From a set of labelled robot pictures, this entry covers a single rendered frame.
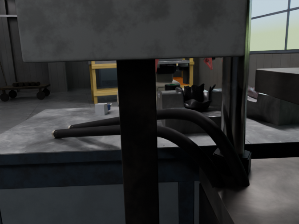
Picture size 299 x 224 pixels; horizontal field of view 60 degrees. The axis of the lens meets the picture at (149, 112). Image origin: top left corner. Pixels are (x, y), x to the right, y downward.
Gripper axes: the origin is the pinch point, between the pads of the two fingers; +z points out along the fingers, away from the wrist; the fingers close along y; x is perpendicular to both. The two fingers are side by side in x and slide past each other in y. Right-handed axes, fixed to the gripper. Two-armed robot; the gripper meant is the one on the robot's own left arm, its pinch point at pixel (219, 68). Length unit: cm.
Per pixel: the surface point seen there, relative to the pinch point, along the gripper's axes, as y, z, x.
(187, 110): -53, 40, -65
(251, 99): -5.5, 28.0, -28.1
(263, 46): 244, -139, 231
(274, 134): -16, 47, -49
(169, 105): -45, 28, -30
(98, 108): -70, 19, -1
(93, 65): -40, -213, 439
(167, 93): -46, 24, -32
